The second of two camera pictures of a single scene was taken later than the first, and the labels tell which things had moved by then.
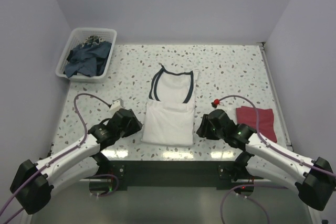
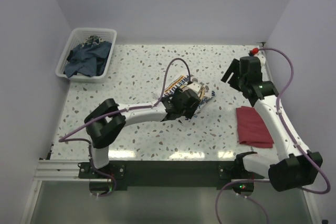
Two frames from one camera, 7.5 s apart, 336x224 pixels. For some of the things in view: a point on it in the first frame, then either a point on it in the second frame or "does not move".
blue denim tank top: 88,59 does not move
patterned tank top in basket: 94,39 does not move
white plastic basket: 77,36 does not move
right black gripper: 203,129 to 233,68
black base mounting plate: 220,174 does not move
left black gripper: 135,126 to 189,112
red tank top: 248,116 does not move
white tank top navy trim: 169,111 to 182,82
